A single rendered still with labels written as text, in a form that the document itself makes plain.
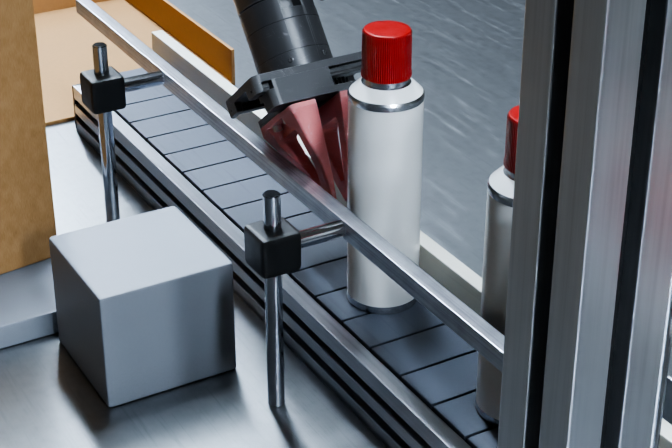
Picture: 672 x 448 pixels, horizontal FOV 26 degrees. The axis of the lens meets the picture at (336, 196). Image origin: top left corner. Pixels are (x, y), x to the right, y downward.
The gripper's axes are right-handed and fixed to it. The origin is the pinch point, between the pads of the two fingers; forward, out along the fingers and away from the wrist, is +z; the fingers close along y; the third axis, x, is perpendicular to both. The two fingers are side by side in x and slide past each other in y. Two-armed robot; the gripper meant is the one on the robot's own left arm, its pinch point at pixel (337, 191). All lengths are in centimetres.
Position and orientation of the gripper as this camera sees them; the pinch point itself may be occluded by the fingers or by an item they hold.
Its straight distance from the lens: 106.9
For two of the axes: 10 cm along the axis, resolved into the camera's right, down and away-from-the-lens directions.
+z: 3.2, 9.4, -1.2
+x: -3.8, 2.5, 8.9
